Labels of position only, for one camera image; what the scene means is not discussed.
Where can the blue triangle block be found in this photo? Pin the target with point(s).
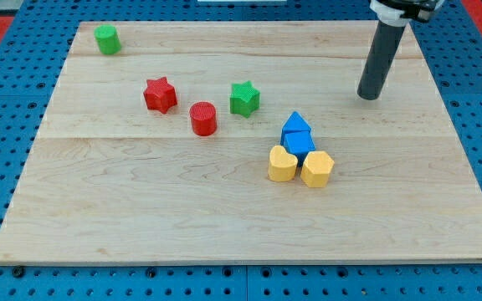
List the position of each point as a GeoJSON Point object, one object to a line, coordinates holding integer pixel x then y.
{"type": "Point", "coordinates": [295, 123]}

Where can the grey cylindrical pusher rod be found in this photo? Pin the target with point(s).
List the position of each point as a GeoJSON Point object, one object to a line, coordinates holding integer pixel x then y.
{"type": "Point", "coordinates": [382, 52]}

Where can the red star block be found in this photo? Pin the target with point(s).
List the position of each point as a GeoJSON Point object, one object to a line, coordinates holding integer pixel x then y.
{"type": "Point", "coordinates": [160, 95]}

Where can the yellow hexagon block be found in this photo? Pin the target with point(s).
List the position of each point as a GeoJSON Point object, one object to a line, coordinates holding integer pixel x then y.
{"type": "Point", "coordinates": [316, 169]}

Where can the yellow heart block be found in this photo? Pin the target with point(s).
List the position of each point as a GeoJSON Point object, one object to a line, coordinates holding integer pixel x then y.
{"type": "Point", "coordinates": [282, 165]}

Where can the light wooden board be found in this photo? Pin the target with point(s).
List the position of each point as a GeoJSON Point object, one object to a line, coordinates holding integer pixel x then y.
{"type": "Point", "coordinates": [109, 182]}

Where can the green star block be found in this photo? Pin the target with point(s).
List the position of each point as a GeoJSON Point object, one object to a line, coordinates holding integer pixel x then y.
{"type": "Point", "coordinates": [244, 99]}

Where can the red cylinder block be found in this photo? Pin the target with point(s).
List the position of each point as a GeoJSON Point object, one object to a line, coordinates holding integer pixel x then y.
{"type": "Point", "coordinates": [203, 118]}

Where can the blue cube block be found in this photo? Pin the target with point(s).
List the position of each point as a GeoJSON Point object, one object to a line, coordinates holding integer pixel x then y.
{"type": "Point", "coordinates": [299, 144]}

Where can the green cylinder block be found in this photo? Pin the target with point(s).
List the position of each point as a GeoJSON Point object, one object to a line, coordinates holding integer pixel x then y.
{"type": "Point", "coordinates": [107, 39]}

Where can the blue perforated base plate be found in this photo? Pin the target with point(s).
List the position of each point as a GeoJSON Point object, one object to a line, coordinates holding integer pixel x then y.
{"type": "Point", "coordinates": [35, 37]}

